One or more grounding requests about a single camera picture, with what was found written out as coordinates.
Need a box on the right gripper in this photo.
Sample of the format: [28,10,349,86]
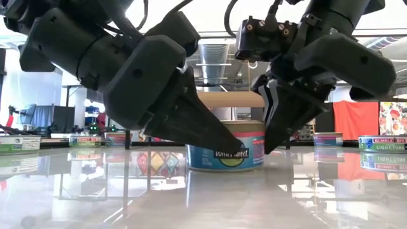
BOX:
[251,33,397,155]

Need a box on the orange cloth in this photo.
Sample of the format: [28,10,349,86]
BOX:
[333,101,380,141]

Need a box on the black partition panel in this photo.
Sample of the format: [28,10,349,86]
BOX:
[314,109,335,134]

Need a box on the black camera cable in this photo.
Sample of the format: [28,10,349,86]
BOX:
[223,0,240,39]
[135,0,150,32]

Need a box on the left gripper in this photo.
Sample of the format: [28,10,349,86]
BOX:
[76,34,244,155]

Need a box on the black left camera cable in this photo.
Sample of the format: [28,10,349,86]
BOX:
[135,0,150,32]

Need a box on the silver ribbed ceiling duct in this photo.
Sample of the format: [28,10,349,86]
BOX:
[198,43,230,84]

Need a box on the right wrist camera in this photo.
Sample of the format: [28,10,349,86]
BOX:
[235,15,298,63]

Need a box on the grey curtain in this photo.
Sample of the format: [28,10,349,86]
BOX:
[20,104,55,128]

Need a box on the wooden shelf black metal frame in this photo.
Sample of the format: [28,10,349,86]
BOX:
[125,91,292,151]

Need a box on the black metal table frame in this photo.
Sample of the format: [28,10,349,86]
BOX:
[39,139,360,151]

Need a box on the Bumble Bee silver-lid can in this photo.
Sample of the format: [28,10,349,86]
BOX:
[0,135,42,156]
[358,135,407,155]
[69,135,102,148]

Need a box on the black cabinet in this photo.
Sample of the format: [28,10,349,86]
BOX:
[52,105,76,131]

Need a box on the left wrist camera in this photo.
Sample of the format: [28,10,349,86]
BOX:
[144,11,201,58]

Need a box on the black right camera cable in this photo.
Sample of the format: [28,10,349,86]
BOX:
[223,0,240,39]

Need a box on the Wild Planet gold-lid can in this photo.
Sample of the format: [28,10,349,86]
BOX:
[186,120,266,173]
[104,132,133,148]
[313,132,344,148]

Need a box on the floral cloth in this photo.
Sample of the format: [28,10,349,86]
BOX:
[378,101,407,137]

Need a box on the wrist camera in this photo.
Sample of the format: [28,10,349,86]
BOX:
[144,11,201,58]
[235,15,298,63]

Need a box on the black overhead rig beam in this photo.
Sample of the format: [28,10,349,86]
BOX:
[197,28,407,41]

